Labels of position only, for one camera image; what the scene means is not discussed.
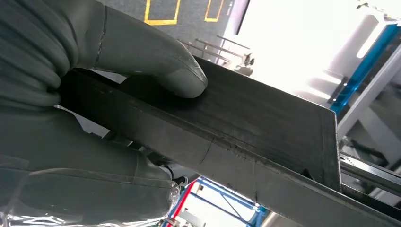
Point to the red barrier belt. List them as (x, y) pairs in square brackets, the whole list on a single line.
[(183, 203)]

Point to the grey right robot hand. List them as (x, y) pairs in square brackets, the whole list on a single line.
[(141, 47)]

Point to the blue metal shelf rack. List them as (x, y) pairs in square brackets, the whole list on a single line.
[(258, 216)]

